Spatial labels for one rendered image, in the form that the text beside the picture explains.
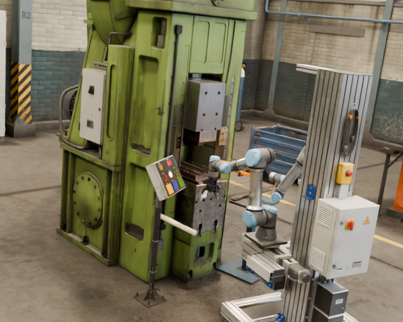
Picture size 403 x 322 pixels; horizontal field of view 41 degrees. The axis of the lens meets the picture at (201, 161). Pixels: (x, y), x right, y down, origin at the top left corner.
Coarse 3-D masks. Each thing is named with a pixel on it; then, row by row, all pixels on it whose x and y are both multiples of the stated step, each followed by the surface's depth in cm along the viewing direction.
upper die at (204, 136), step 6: (186, 132) 465; (192, 132) 459; (198, 132) 454; (204, 132) 456; (210, 132) 461; (216, 132) 466; (186, 138) 465; (192, 138) 460; (198, 138) 454; (204, 138) 458; (210, 138) 463
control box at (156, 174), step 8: (160, 160) 413; (168, 160) 424; (152, 168) 404; (168, 168) 420; (176, 168) 431; (152, 176) 406; (160, 176) 404; (168, 176) 416; (176, 176) 427; (160, 184) 405; (184, 184) 434; (160, 192) 406; (176, 192) 418; (160, 200) 407
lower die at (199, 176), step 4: (180, 160) 502; (180, 164) 489; (188, 164) 488; (192, 164) 493; (180, 168) 481; (184, 168) 478; (192, 168) 478; (200, 168) 483; (180, 172) 475; (184, 172) 472; (188, 172) 469; (192, 172) 470; (196, 172) 468; (200, 172) 469; (204, 172) 468; (208, 172) 472; (188, 176) 469; (192, 176) 465; (196, 176) 463; (200, 176) 466; (204, 176) 470; (196, 180) 464; (200, 180) 468
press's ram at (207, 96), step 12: (192, 84) 446; (204, 84) 442; (216, 84) 452; (192, 96) 448; (204, 96) 446; (216, 96) 456; (192, 108) 449; (204, 108) 449; (216, 108) 459; (192, 120) 451; (204, 120) 453; (216, 120) 463
